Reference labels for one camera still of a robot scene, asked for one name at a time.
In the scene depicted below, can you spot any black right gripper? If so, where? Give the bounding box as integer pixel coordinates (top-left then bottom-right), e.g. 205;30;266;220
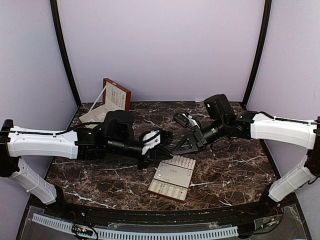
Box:
172;117;227;156

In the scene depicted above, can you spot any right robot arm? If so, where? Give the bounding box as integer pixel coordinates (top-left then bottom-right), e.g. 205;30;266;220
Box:
172;94;320;217

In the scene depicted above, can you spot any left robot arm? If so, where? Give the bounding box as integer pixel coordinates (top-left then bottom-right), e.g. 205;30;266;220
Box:
0;110;173;218

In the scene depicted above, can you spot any flat white jewelry tray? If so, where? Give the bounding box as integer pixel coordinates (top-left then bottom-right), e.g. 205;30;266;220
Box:
148;155;196;202

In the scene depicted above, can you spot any red wooden jewelry box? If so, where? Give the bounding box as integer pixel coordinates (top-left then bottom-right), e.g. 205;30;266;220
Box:
79;78;132;123

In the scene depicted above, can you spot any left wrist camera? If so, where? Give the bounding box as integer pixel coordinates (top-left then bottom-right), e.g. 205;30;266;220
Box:
139;128;174;152

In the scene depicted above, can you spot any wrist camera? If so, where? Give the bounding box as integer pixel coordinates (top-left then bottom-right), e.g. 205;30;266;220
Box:
173;112;201;130
139;128;174;152

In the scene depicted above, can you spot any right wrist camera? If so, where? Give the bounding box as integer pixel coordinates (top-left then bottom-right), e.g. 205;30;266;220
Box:
173;112;201;130

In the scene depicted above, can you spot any black front table rail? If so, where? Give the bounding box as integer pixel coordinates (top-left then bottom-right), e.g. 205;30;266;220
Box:
27;193;283;230

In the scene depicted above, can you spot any white slotted cable duct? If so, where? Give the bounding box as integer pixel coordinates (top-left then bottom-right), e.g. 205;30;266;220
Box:
31;213;239;240

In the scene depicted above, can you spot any right black frame post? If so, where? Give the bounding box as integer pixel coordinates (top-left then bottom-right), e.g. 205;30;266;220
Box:
241;0;272;109

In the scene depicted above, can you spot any black frame post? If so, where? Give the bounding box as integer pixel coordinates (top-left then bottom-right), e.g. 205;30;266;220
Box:
241;0;272;109
49;0;82;108

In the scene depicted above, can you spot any left black frame post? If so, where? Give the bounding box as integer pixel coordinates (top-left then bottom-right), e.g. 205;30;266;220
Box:
49;0;82;108

